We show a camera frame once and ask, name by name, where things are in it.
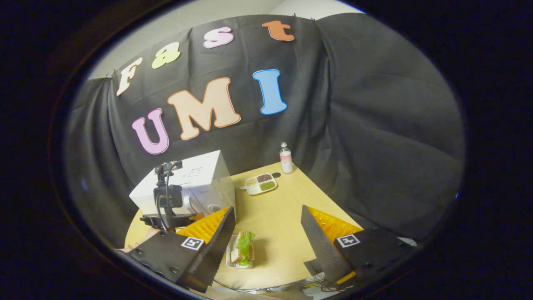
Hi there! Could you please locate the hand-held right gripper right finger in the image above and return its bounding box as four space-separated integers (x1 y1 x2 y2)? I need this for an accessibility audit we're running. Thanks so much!
301 205 418 285

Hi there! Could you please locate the black cable bundle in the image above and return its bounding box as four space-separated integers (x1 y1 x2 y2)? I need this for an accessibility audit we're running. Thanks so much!
306 273 348 293

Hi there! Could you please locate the black backdrop cloth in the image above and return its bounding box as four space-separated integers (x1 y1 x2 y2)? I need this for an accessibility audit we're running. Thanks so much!
65 12 466 250

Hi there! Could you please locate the white microwave oven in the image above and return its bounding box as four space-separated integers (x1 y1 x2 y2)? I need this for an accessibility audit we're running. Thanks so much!
129 150 237 221

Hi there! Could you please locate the small bottle with pink label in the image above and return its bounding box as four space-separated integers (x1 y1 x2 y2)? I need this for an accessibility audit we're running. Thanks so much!
279 142 294 174

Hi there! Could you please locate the sandwich with lettuce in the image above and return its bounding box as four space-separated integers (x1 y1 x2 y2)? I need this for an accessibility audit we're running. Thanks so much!
230 230 256 267

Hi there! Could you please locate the white rectangular tray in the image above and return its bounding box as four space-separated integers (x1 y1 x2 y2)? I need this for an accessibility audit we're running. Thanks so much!
225 234 255 270

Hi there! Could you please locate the white divided plate with beans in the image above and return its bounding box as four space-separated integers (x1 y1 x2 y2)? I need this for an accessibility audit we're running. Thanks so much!
240 173 278 196

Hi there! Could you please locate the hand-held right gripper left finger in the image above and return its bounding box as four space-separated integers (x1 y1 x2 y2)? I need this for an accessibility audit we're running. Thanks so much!
127 206 237 293

